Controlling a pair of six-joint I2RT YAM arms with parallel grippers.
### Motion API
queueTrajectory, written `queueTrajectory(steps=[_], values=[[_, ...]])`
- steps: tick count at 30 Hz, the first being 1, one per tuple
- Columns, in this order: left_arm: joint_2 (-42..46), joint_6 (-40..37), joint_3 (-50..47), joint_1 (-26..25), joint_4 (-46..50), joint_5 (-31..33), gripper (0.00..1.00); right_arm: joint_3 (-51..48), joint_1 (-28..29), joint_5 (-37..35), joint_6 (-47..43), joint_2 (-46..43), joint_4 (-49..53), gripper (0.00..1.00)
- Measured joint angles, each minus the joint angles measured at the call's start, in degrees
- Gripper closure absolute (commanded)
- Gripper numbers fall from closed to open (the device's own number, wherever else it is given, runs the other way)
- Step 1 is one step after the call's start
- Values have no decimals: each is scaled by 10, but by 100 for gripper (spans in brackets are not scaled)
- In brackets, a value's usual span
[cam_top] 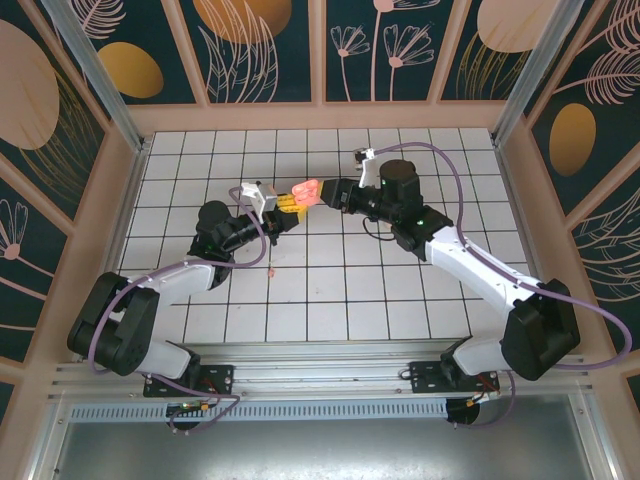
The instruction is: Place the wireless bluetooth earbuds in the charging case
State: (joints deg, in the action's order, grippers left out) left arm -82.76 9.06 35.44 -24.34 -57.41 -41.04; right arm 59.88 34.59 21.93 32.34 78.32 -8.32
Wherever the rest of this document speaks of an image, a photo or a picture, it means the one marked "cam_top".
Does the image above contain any aluminium mounting rail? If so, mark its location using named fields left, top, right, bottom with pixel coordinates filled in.
left=47, top=341, right=596, bottom=401

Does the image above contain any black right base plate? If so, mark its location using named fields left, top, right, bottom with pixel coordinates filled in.
left=408, top=359, right=501, bottom=396

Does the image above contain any small green circuit board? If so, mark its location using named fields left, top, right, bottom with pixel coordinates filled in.
left=166, top=399, right=215, bottom=417

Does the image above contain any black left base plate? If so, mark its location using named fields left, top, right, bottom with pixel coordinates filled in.
left=143, top=363, right=236, bottom=400

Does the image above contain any grey metal sheet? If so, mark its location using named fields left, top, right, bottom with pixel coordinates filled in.
left=29, top=419, right=614, bottom=480

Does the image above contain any perforated grey cable duct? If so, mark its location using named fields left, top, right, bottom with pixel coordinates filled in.
left=67, top=398, right=450, bottom=423

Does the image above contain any thin black cable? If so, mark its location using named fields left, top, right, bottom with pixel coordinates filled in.
left=362, top=215, right=399, bottom=242

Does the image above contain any pink earbud charging case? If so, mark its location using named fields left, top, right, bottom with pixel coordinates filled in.
left=292, top=178, right=322, bottom=206

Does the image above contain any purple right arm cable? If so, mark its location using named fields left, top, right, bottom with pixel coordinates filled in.
left=372, top=141, right=634, bottom=431

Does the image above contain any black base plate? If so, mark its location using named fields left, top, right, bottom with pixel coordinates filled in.
left=408, top=359, right=501, bottom=396
left=143, top=363, right=236, bottom=400

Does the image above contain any aluminium frame post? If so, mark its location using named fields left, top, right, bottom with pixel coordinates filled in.
left=490, top=0, right=584, bottom=149
left=38, top=0, right=151, bottom=154

